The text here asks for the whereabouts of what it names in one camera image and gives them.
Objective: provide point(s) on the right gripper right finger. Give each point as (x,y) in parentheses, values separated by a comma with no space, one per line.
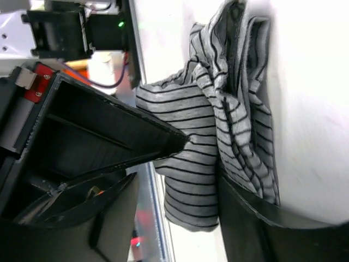
(255,230)

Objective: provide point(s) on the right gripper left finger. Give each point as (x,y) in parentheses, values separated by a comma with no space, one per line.
(98,229)

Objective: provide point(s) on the grey striped underwear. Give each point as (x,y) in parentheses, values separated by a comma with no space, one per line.
(214,101)

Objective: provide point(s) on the aluminium front rail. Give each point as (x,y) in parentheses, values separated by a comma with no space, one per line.
(156,189)

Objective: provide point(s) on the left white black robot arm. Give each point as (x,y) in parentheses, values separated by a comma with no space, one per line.
(65,33)

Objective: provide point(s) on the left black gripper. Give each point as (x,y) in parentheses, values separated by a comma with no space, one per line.
(53,122)

